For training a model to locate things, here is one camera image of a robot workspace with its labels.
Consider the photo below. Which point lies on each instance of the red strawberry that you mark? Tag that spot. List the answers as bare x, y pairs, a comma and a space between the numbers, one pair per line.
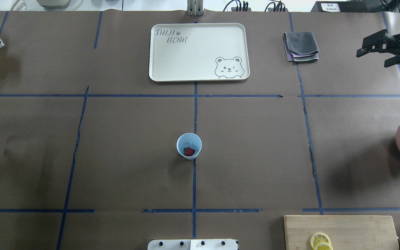
188, 151

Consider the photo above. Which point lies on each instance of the ice cube in cup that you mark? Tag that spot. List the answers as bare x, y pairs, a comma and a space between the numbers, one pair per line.
193, 144

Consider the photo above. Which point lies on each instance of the light blue plastic cup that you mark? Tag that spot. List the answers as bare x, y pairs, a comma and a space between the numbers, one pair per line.
183, 139

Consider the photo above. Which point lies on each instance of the grey folded cloth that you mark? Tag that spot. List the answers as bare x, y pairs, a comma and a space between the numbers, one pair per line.
302, 43

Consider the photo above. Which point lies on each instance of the bamboo cutting board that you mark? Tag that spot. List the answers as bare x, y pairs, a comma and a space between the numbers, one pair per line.
346, 232

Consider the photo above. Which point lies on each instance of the lemon slice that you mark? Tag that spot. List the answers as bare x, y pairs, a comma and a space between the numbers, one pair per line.
323, 246
317, 238

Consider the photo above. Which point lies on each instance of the cream bear serving tray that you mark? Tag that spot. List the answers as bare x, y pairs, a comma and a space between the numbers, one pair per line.
198, 52

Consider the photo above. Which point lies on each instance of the aluminium frame post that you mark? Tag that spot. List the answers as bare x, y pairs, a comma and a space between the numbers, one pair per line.
195, 8

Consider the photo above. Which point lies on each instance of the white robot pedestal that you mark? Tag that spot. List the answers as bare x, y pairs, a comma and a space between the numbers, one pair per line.
193, 244

